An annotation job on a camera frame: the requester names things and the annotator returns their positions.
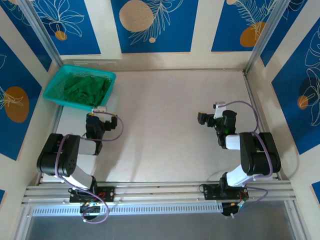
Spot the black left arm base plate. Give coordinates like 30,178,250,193
69,186,116,203

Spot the aluminium corner post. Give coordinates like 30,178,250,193
17,0,64,68
244,0,291,76

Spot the small electronics board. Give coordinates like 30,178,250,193
221,201,247,219
79,201,104,221

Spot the perforated metal strip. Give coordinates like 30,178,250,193
73,59,119,67

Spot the aluminium table side rail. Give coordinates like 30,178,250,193
242,69,282,181

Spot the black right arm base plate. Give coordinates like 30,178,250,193
202,183,250,201

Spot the slotted grey cable duct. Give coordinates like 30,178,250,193
31,202,224,217

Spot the green t-shirt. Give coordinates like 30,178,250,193
61,74,112,107

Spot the teal plastic basket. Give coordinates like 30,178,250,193
42,64,117,112

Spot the aluminium rail frame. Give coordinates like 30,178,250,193
21,180,298,206

